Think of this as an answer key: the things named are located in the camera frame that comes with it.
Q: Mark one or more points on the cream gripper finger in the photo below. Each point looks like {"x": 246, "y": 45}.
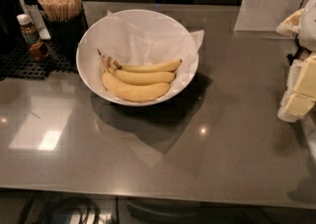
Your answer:
{"x": 290, "y": 26}
{"x": 300, "y": 95}

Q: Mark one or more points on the yellow banana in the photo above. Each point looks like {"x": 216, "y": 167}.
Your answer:
{"x": 141, "y": 79}
{"x": 131, "y": 93}
{"x": 168, "y": 65}

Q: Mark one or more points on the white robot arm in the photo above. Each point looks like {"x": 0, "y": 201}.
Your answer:
{"x": 307, "y": 27}

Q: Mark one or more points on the white ceramic bowl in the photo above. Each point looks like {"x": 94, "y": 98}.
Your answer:
{"x": 95, "y": 80}

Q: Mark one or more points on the white paper bowl liner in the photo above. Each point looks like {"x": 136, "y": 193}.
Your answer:
{"x": 141, "y": 40}

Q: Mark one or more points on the black chopstick holder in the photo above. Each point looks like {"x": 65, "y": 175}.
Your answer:
{"x": 67, "y": 34}

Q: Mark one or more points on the bundle of wooden chopsticks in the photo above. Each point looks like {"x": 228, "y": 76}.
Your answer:
{"x": 61, "y": 10}

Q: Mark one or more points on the small red-brown jar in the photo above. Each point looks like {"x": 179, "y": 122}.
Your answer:
{"x": 39, "y": 51}

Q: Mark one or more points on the white flat utensil packet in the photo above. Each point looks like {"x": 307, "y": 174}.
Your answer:
{"x": 34, "y": 12}

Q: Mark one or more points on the small white-capped sauce bottle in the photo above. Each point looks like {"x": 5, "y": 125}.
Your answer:
{"x": 28, "y": 29}

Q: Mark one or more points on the black grid mat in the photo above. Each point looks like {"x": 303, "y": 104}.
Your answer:
{"x": 18, "y": 62}

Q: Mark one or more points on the black container at left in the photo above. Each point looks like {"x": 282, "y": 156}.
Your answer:
{"x": 9, "y": 26}

